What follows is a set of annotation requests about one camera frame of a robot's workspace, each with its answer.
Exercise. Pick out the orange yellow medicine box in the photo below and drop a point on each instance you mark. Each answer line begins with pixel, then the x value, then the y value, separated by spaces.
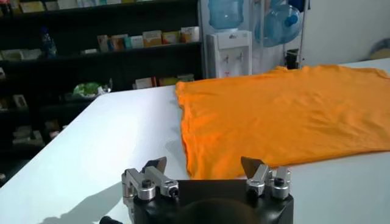
pixel 170 37

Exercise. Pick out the small yellow cardboard box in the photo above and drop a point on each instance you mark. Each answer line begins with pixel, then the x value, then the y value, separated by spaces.
pixel 381 54

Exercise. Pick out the white water dispenser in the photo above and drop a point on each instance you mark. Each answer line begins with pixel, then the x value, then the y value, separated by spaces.
pixel 228 42

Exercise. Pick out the green item in bowl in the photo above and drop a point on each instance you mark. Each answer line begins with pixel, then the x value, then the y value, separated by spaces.
pixel 88 89

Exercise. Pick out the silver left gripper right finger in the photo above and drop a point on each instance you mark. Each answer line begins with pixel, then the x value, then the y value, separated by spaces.
pixel 259 176

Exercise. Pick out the yellow white medicine box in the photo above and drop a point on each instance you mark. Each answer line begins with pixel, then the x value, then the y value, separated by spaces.
pixel 152 38

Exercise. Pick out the gray plastic bag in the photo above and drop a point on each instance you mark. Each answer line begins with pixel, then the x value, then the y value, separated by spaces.
pixel 382 43

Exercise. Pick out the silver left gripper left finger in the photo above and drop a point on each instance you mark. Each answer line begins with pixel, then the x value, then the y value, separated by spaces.
pixel 158 179

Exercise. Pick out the small black device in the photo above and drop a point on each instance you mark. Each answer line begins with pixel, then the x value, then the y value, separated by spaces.
pixel 292 59

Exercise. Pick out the labelled blue water jug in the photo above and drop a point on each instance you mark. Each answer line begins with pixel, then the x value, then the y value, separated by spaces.
pixel 225 13

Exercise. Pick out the flat white medicine box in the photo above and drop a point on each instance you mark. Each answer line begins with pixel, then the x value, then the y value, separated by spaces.
pixel 89 51

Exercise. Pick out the black shelving unit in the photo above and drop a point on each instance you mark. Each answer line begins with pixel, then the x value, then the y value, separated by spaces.
pixel 91 70

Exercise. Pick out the yellow green medicine box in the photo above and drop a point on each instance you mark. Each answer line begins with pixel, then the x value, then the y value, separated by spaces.
pixel 167 80

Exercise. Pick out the dark blue hanging cloth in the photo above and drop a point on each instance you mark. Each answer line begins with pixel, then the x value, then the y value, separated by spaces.
pixel 297 4

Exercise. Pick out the white red medicine box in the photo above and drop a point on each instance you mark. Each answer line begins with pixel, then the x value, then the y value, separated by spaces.
pixel 145 82

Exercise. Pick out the blue plastic bottle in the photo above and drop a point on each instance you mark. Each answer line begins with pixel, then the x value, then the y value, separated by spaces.
pixel 48 42

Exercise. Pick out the orange t-shirt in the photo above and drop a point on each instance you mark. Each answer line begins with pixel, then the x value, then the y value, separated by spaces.
pixel 274 115

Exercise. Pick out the white green medicine box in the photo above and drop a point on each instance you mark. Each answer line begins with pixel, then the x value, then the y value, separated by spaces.
pixel 186 77
pixel 12 54

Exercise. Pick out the teal medicine box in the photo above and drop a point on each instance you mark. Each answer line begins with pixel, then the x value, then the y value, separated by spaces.
pixel 136 41

